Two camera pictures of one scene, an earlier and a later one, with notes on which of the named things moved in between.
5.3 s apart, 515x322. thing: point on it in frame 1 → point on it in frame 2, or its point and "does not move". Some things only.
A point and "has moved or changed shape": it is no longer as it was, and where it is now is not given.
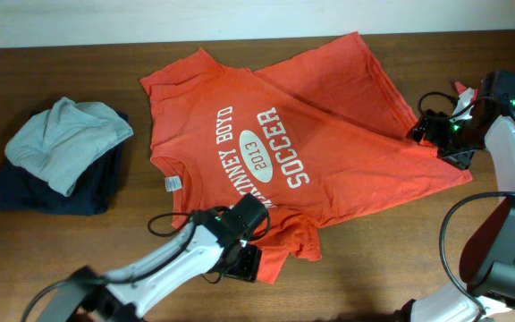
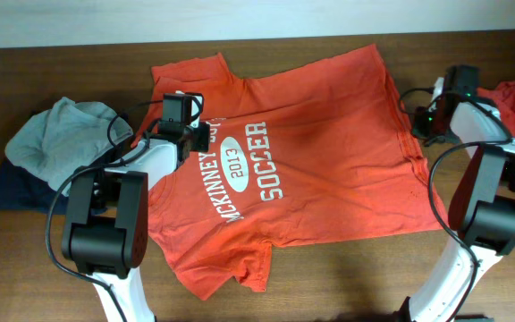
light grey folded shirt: x=59 y=144 does not move
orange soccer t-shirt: x=312 y=132 has moved or changed shape
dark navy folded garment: x=14 y=187 does not move
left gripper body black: x=247 y=265 → x=198 y=136
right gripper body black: x=455 y=141 → x=425 y=125
